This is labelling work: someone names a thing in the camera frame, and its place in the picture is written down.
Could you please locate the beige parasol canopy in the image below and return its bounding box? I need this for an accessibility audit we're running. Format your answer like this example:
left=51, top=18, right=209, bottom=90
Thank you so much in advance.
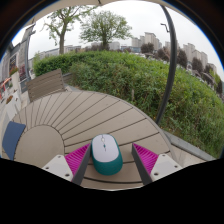
left=31, top=0, right=168, bottom=26

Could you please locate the sparse thin-trunk tree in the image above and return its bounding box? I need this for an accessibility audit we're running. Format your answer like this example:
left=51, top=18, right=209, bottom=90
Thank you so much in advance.
left=43, top=5, right=98, bottom=56

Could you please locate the green hedge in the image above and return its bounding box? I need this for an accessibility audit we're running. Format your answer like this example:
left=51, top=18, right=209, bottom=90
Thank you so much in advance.
left=32, top=50, right=224, bottom=160

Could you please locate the blue mouse pad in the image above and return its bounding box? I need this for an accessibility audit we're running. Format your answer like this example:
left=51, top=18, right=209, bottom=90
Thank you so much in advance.
left=1, top=120, right=27, bottom=162

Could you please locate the grey shopfront building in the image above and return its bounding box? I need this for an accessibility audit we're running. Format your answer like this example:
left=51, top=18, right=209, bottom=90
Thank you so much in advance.
left=0, top=43, right=22, bottom=101

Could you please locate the slatted wooden chair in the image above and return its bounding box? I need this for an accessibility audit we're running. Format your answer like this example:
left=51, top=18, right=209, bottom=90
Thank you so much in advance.
left=25, top=68, right=68, bottom=103

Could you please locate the white planter box with flowers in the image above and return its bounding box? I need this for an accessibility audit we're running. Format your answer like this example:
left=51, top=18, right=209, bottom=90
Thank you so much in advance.
left=1, top=94, right=22, bottom=116

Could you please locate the tall grey sign pillar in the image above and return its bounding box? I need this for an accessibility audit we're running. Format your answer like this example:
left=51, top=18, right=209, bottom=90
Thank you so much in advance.
left=17, top=23, right=37, bottom=93

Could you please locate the round-crowned leafy tree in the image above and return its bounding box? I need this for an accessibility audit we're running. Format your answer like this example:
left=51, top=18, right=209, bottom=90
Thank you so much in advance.
left=79, top=10, right=134, bottom=51

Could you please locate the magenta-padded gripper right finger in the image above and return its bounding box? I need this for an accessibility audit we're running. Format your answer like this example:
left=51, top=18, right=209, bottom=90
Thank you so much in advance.
left=131, top=142, right=184, bottom=186

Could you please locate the white and teal computer mouse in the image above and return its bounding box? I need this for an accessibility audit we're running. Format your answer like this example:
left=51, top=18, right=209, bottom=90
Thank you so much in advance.
left=90, top=133, right=124, bottom=177

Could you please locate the dark curved parasol pole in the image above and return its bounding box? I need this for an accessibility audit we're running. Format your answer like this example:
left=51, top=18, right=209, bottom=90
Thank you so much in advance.
left=154, top=3, right=179, bottom=126

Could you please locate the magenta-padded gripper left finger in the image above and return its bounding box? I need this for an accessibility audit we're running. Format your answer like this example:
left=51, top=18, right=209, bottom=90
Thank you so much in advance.
left=41, top=142, right=92, bottom=186

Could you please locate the group of apartment buildings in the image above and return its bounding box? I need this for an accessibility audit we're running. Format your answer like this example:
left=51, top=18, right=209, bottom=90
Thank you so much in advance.
left=131, top=31, right=218, bottom=76

